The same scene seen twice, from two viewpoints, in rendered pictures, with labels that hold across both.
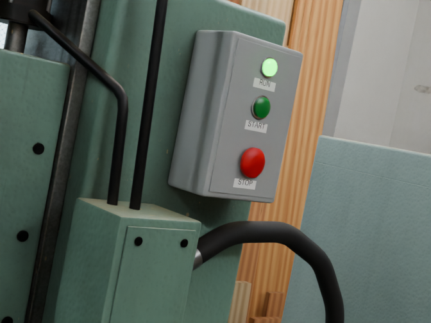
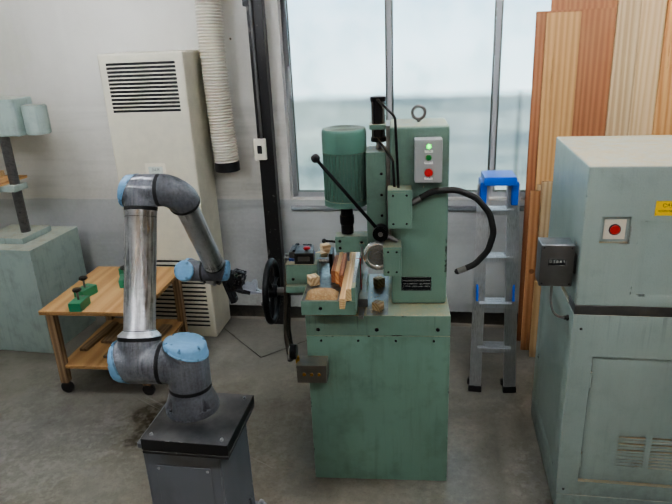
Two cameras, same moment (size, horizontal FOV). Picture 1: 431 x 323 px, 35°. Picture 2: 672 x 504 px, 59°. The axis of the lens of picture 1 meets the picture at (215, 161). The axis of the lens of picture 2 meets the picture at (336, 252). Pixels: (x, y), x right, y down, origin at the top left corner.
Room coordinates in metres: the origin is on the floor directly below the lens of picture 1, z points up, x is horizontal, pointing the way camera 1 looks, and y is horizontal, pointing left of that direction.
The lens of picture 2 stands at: (-1.05, -1.36, 1.85)
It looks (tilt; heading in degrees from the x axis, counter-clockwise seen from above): 20 degrees down; 47
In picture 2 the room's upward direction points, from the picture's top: 3 degrees counter-clockwise
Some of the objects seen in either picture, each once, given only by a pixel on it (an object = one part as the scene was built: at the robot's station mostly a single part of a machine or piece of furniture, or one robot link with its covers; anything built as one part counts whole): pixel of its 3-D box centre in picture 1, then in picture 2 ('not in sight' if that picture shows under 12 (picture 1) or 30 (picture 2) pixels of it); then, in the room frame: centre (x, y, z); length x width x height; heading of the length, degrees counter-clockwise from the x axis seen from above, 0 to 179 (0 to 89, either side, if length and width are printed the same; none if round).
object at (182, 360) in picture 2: not in sight; (184, 361); (-0.19, 0.37, 0.79); 0.17 x 0.15 x 0.18; 131
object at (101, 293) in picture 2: not in sight; (122, 319); (0.20, 1.84, 0.32); 0.66 x 0.57 x 0.64; 39
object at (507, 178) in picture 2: not in sight; (494, 284); (1.52, 0.17, 0.58); 0.27 x 0.25 x 1.16; 39
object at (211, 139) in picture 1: (236, 118); (428, 159); (0.70, -0.01, 1.40); 0.10 x 0.06 x 0.16; 131
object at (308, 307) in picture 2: not in sight; (324, 277); (0.53, 0.40, 0.87); 0.61 x 0.30 x 0.06; 41
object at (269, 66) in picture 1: (270, 67); not in sight; (0.67, -0.04, 1.46); 0.02 x 0.01 x 0.02; 131
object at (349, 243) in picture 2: not in sight; (352, 243); (0.61, 0.31, 1.03); 0.14 x 0.07 x 0.09; 131
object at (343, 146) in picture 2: not in sight; (345, 167); (0.60, 0.32, 1.35); 0.18 x 0.18 x 0.31
